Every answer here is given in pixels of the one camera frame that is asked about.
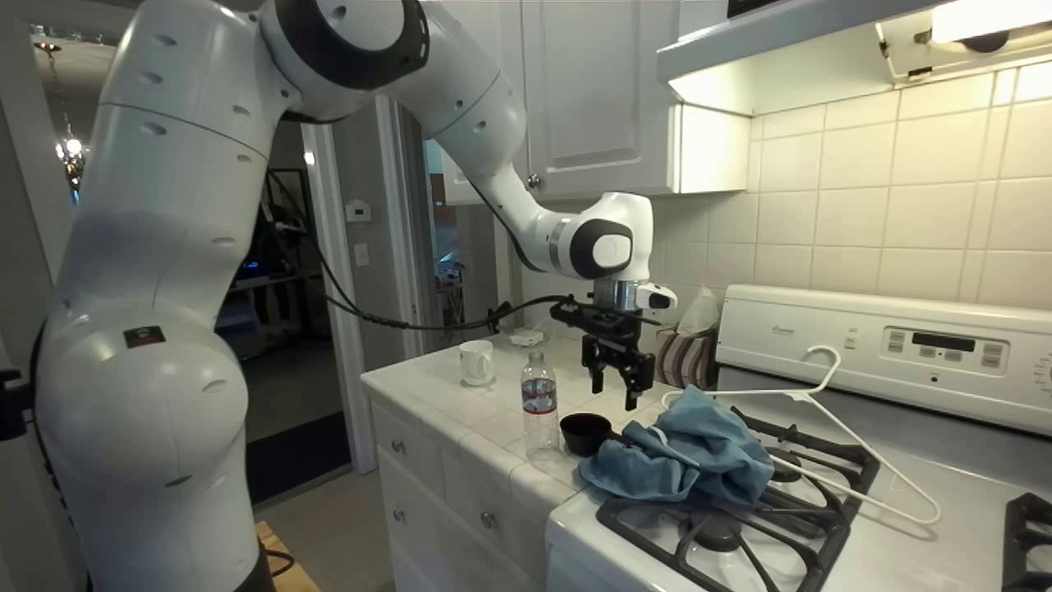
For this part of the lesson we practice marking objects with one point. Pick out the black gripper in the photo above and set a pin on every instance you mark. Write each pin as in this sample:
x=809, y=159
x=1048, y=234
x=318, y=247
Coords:
x=610, y=339

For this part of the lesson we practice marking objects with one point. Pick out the small black pot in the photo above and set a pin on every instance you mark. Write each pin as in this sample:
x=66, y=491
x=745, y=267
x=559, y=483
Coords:
x=584, y=432

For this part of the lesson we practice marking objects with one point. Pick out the clear plastic water bottle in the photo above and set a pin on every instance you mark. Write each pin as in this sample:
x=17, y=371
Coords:
x=539, y=406

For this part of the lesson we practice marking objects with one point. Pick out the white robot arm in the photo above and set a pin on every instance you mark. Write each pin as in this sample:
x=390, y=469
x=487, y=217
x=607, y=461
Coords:
x=141, y=402

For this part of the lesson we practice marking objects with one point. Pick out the plates against backsplash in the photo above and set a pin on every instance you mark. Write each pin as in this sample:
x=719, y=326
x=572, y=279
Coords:
x=685, y=346

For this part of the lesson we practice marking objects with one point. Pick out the small white dish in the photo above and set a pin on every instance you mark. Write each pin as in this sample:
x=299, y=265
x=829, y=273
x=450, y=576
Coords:
x=526, y=335

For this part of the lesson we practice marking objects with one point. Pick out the blue cloth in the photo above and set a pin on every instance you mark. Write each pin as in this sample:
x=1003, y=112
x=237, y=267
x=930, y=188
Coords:
x=697, y=448

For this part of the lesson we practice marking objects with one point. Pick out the white mug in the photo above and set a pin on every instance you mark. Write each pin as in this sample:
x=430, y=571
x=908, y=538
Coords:
x=477, y=364

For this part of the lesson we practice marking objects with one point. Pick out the white lower cabinet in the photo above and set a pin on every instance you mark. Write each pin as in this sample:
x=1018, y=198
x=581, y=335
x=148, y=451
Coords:
x=454, y=519

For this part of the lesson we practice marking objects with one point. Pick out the white cabinet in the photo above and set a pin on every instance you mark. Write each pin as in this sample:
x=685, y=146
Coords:
x=598, y=110
x=454, y=519

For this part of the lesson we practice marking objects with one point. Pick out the black left stove grate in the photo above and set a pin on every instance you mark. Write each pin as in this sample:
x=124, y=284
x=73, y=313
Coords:
x=789, y=541

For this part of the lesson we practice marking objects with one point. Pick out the black stove grate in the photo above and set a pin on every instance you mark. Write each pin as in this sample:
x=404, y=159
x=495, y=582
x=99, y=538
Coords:
x=1023, y=535
x=789, y=541

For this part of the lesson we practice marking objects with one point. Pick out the white upper cabinet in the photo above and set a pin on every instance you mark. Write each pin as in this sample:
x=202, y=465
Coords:
x=598, y=110

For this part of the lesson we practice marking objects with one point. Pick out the white gas stove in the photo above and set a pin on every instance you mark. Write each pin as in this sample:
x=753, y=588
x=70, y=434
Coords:
x=912, y=451

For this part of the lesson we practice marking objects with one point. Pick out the white range hood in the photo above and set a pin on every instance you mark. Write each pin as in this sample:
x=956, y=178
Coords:
x=788, y=52

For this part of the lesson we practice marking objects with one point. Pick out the black right stove grate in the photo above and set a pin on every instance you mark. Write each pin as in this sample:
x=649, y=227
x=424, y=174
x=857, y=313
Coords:
x=1023, y=535

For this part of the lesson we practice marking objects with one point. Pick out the chandelier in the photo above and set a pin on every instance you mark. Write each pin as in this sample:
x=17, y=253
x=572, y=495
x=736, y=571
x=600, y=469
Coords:
x=65, y=106

